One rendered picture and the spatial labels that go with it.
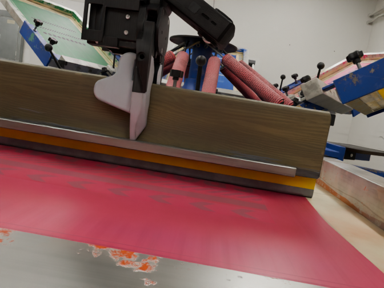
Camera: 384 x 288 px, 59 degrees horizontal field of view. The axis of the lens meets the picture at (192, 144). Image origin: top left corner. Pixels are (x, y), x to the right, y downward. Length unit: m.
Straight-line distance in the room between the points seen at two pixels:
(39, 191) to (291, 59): 4.76
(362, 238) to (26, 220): 0.25
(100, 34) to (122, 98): 0.07
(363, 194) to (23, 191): 0.32
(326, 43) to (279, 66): 0.68
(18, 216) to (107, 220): 0.05
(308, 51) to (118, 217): 4.84
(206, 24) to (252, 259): 0.25
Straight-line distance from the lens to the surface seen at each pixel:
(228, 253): 0.21
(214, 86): 1.18
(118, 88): 0.37
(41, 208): 0.25
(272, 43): 4.94
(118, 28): 0.38
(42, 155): 0.42
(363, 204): 0.39
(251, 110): 0.38
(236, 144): 0.38
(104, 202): 0.27
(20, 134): 0.45
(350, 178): 0.43
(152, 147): 0.37
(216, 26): 0.37
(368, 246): 0.30
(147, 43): 0.35
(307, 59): 5.00
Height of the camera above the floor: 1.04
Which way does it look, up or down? 6 degrees down
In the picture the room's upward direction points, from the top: 9 degrees clockwise
